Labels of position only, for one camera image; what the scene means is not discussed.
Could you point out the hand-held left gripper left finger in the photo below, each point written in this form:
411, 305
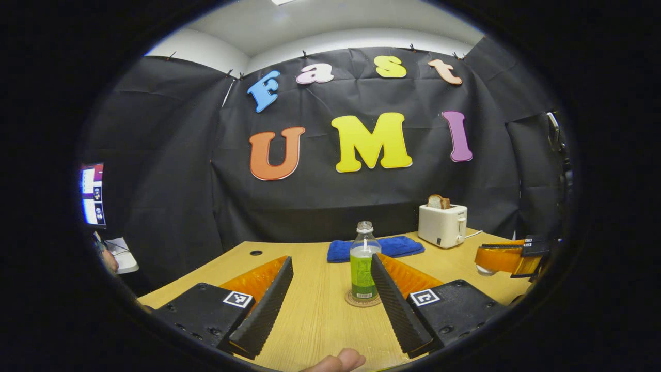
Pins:
266, 307

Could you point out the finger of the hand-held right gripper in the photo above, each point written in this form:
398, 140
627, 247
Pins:
498, 258
537, 240

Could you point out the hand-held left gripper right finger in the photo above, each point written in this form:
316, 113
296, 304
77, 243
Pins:
397, 305

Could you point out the white teacup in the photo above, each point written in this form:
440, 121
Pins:
485, 269

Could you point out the round cork coaster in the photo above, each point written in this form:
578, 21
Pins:
356, 302

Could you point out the clear green label water bottle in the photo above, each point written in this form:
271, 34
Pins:
364, 263

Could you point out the blue folded towel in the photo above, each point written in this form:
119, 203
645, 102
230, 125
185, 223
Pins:
403, 245

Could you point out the white toaster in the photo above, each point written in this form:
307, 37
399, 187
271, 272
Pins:
441, 226

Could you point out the brown bread slice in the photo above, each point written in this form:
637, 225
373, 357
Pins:
438, 202

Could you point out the metal stand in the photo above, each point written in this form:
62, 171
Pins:
560, 144

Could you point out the white side table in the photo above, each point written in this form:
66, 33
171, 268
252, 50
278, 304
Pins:
124, 256

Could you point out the computer monitor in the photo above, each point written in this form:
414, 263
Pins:
93, 196

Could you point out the ceiling light panel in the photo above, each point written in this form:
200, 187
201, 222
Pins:
283, 1

